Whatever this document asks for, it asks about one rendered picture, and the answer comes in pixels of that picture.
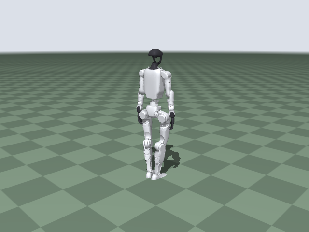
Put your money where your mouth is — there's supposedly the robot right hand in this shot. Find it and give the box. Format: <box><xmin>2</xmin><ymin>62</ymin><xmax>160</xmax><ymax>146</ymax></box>
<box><xmin>169</xmin><ymin>112</ymin><xmax>175</xmax><ymax>130</ymax></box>

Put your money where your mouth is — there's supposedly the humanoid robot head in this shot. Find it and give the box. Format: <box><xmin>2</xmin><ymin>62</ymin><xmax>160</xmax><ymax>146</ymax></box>
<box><xmin>148</xmin><ymin>49</ymin><xmax>163</xmax><ymax>70</ymax></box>

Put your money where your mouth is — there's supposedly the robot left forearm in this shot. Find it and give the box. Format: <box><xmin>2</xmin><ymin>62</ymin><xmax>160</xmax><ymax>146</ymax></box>
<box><xmin>137</xmin><ymin>91</ymin><xmax>144</xmax><ymax>110</ymax></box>

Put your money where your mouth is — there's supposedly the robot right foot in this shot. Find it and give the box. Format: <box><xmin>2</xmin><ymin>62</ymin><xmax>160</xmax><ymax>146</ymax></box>
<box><xmin>151</xmin><ymin>173</ymin><xmax>167</xmax><ymax>180</ymax></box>

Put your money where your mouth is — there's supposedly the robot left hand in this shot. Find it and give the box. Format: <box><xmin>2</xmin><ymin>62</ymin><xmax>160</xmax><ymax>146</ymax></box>
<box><xmin>137</xmin><ymin>106</ymin><xmax>143</xmax><ymax>124</ymax></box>

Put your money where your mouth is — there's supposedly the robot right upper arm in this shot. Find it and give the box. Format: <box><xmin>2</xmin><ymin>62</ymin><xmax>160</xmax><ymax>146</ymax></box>
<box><xmin>161</xmin><ymin>71</ymin><xmax>172</xmax><ymax>98</ymax></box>

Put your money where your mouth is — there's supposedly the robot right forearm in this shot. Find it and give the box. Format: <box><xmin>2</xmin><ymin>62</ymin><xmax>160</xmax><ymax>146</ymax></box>
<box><xmin>167</xmin><ymin>91</ymin><xmax>175</xmax><ymax>115</ymax></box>

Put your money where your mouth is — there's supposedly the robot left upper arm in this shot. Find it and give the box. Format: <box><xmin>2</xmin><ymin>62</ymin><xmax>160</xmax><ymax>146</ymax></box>
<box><xmin>139</xmin><ymin>69</ymin><xmax>145</xmax><ymax>94</ymax></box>

